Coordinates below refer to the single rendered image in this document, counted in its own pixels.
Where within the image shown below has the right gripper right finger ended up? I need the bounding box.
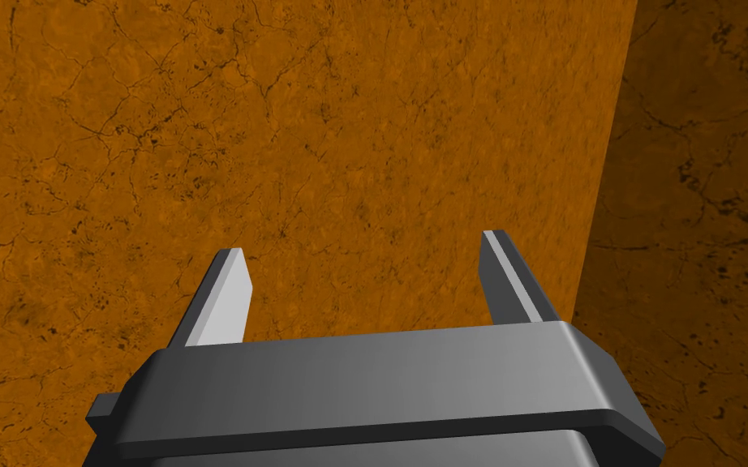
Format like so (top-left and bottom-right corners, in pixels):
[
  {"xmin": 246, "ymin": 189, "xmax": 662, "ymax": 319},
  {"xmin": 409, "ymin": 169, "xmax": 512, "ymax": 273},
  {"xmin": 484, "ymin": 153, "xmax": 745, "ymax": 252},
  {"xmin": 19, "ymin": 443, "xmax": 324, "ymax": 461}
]
[{"xmin": 479, "ymin": 229, "xmax": 562, "ymax": 327}]

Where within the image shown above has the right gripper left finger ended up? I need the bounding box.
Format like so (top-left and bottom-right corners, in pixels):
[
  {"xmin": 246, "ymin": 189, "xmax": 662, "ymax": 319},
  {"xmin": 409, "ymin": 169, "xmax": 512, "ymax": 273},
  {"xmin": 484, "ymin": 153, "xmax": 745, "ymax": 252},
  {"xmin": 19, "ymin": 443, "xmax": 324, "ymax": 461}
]
[{"xmin": 167, "ymin": 247, "xmax": 254, "ymax": 349}]

